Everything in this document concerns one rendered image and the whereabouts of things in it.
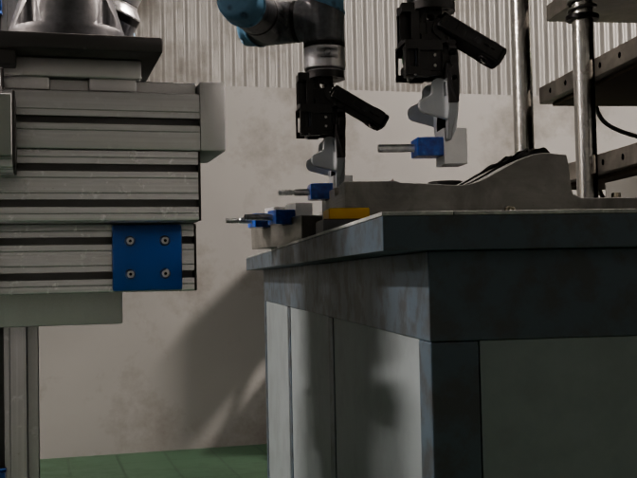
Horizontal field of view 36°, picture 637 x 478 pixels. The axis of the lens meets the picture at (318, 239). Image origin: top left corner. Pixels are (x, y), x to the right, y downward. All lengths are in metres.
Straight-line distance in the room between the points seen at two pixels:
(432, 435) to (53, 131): 0.60
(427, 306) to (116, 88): 0.52
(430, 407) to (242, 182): 3.52
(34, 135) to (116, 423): 3.21
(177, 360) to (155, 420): 0.27
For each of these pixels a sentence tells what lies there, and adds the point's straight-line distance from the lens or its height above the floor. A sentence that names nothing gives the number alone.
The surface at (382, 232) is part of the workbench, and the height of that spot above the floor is 0.78.
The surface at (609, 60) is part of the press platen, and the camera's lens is 2.63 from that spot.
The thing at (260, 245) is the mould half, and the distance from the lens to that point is 2.06.
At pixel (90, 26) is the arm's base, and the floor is 1.06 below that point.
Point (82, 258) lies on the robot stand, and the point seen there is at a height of 0.77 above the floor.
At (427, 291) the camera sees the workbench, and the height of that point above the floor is 0.72.
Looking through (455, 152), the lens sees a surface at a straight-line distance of 1.51.
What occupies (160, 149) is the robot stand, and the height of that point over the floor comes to 0.90.
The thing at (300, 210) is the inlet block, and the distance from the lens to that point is 1.92.
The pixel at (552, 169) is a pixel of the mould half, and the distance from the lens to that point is 1.69.
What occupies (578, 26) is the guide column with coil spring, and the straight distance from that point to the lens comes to 2.72.
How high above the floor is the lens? 0.74
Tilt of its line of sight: 2 degrees up
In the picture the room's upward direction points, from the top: 1 degrees counter-clockwise
